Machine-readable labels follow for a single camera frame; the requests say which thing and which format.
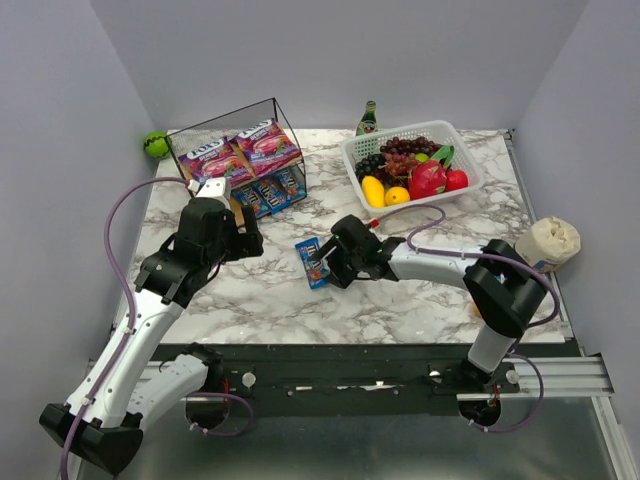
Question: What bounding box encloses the blue M&M's candy bag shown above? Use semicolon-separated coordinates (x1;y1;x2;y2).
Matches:
275;167;307;202
295;237;328;290
232;185;263;217
252;178;289;214

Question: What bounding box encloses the purple Fox's candy bag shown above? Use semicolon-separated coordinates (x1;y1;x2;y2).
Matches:
232;118;301;177
178;137;254;187

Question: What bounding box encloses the white plastic fruit basket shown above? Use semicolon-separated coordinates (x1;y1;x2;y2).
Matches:
341;120;485;216

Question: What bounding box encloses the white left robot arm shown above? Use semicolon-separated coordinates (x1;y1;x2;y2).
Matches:
39;198;263;476

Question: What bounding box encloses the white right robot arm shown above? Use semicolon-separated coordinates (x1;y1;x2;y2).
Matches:
311;215;551;383

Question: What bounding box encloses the yellow mango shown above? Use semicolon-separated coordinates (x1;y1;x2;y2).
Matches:
361;175;386;208

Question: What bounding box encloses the orange fruit in basket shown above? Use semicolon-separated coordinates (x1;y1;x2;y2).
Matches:
384;186;411;206

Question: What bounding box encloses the dark grape bunch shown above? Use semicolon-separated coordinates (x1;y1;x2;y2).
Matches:
354;153;386;182

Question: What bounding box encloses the pink dragon fruit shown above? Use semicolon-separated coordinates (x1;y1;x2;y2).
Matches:
408;145;455;200

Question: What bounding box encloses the green watermelon ball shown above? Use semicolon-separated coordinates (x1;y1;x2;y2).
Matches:
143;131;170;160

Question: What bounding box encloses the red grape bunch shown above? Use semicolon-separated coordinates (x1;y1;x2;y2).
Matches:
379;136;442;177

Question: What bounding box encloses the red apple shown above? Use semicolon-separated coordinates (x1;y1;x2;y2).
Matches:
445;170;469;192

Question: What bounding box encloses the green glass bottle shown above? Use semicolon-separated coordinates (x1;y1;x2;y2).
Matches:
356;101;378;136

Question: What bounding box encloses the beige cloth sack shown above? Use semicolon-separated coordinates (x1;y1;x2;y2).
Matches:
514;216;581;274

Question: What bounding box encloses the wire and wood shelf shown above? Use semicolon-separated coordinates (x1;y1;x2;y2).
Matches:
166;97;308;226

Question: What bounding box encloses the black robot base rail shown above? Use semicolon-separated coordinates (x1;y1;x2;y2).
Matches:
186;344;520;420

